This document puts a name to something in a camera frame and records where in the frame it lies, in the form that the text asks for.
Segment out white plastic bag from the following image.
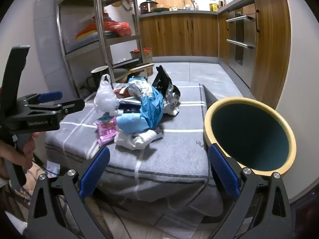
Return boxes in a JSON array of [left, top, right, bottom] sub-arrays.
[[115, 127, 163, 150], [94, 74, 120, 116]]

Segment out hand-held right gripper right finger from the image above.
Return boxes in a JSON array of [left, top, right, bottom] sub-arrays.
[[208, 143, 292, 239]]

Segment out rice cooker pot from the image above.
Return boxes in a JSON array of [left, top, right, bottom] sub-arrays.
[[139, 0, 159, 14]]

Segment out black foil snack packet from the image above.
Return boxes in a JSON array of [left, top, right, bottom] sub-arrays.
[[152, 65, 181, 116]]

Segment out black mug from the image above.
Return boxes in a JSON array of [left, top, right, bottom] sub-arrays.
[[90, 66, 111, 90]]

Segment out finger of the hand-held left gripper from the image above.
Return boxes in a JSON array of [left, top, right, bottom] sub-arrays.
[[25, 98, 86, 116], [19, 91, 63, 105]]

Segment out grey kitchen countertop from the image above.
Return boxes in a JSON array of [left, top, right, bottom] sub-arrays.
[[140, 0, 285, 18]]

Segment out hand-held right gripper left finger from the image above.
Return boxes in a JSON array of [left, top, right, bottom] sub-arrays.
[[26, 146, 111, 239]]

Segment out pink snack packet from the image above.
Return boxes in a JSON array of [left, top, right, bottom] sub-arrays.
[[95, 118, 119, 147]]

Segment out red plastic bag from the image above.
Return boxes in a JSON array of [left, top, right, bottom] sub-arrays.
[[101, 20, 132, 37]]

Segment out metal shelf rack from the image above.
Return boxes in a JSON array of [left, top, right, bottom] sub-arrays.
[[56, 0, 147, 97]]

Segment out wooden oven housing cabinet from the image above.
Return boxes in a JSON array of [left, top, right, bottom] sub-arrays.
[[218, 0, 292, 110]]

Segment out steel built-in oven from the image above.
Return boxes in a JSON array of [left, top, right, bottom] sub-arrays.
[[225, 7, 257, 66]]

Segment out yellow rimmed teal bin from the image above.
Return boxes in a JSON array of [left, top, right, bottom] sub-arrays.
[[203, 97, 297, 178]]

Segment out tall red lidded jar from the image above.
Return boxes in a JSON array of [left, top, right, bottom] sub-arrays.
[[143, 47, 153, 64]]

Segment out wooden sink base cabinets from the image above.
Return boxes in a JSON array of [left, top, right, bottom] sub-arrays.
[[140, 14, 220, 58]]

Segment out red white packet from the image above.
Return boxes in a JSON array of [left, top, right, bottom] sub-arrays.
[[113, 86, 132, 99]]

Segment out person's left hand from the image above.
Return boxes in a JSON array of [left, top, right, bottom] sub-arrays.
[[0, 132, 40, 178]]

